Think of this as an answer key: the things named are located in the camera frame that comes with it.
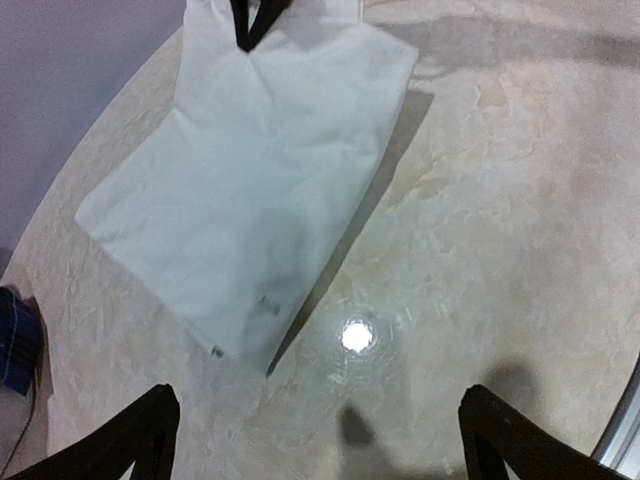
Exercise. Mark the white t-shirt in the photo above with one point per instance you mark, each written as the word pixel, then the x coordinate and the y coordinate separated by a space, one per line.
pixel 230 209

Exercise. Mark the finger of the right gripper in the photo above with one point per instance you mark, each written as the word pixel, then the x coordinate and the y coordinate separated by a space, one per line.
pixel 268 13
pixel 240 11

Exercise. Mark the aluminium front rail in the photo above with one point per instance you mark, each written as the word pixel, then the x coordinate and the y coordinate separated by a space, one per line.
pixel 618 447

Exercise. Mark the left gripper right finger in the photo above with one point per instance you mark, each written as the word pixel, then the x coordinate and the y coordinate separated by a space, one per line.
pixel 498 440

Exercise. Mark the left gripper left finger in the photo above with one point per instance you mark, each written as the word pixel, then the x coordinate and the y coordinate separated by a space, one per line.
pixel 139 440

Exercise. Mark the blue plaid shirt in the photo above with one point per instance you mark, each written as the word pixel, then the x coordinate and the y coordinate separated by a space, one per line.
pixel 21 343

